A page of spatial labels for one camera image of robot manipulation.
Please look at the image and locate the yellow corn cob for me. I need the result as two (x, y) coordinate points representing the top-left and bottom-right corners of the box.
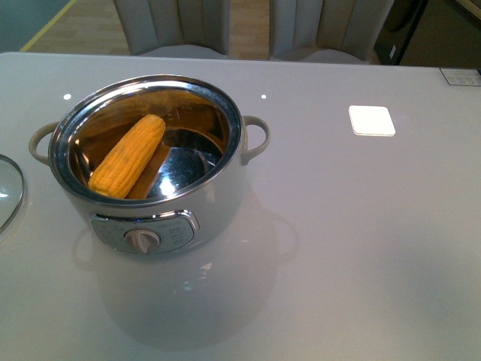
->
(88, 114), (166, 199)

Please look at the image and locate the glass pot lid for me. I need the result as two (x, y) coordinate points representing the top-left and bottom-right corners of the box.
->
(1, 154), (26, 233)

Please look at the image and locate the white electric cooking pot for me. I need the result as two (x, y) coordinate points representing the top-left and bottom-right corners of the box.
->
(29, 74), (270, 254)

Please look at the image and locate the left beige upholstered chair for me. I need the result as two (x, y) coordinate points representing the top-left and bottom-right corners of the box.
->
(114, 0), (230, 59)

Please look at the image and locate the beige upholstered chair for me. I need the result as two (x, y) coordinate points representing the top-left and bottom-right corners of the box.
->
(268, 0), (393, 64)
(114, 0), (230, 59)

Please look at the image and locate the right beige upholstered chair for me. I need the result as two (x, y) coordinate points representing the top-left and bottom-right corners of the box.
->
(268, 0), (393, 64)

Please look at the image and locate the black white table label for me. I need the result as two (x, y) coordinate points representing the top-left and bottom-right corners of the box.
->
(440, 68), (481, 86)

